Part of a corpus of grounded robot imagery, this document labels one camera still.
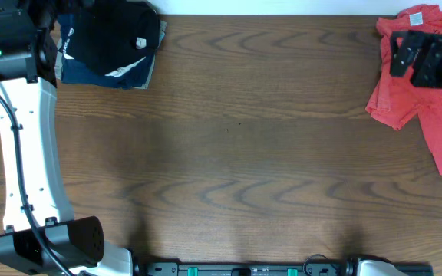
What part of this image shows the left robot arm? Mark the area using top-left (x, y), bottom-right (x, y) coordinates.
top-left (0, 31), bottom-right (135, 275)

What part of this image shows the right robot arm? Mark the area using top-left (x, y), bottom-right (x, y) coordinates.
top-left (365, 19), bottom-right (442, 175)

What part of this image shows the navy folded garment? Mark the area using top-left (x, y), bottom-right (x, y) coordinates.
top-left (54, 14), bottom-right (155, 90)

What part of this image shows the red printed t-shirt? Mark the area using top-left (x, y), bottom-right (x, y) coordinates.
top-left (365, 4), bottom-right (442, 175)

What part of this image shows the black hydrogen t-shirt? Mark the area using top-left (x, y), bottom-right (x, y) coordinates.
top-left (62, 0), bottom-right (160, 75)

